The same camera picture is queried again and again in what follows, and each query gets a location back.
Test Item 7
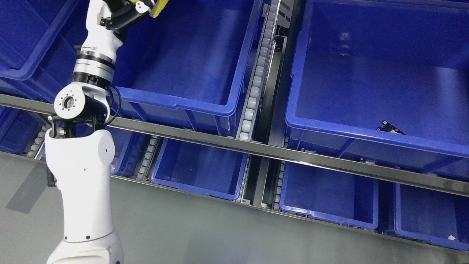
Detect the blue bin shelf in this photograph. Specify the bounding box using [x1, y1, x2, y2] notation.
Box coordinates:
[151, 139, 248, 201]
[106, 127, 149, 177]
[279, 162, 378, 230]

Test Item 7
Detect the blue bin lower right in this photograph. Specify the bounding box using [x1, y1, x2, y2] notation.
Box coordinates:
[285, 0, 469, 180]

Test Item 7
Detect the small black part in bin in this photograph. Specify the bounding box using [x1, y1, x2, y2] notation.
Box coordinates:
[376, 121, 405, 135]

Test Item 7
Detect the blue bin bottom shelf right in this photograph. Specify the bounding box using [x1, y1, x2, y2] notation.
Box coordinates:
[279, 162, 378, 230]

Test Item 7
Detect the blue bin bottom shelf middle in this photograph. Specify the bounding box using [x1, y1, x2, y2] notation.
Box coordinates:
[151, 139, 248, 201]

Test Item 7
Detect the steel shelf rack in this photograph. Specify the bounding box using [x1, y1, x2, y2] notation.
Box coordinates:
[0, 0, 469, 253]

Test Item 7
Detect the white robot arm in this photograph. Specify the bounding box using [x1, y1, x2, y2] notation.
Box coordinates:
[45, 0, 167, 264]

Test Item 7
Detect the blue bin bottom shelf left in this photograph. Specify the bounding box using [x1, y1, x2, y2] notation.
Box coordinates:
[106, 127, 149, 177]

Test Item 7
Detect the blue bin bottom far right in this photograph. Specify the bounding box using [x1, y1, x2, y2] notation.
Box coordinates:
[389, 184, 469, 251]

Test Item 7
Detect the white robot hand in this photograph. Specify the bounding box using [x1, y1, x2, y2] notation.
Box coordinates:
[78, 0, 149, 59]

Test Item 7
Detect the blue bin far left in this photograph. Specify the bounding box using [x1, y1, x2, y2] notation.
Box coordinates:
[0, 0, 89, 102]

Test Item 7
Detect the yellow foam block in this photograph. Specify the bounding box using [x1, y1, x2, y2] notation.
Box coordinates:
[132, 0, 169, 18]

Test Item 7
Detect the blue bin lower middle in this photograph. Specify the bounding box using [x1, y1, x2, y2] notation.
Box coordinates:
[113, 0, 264, 136]

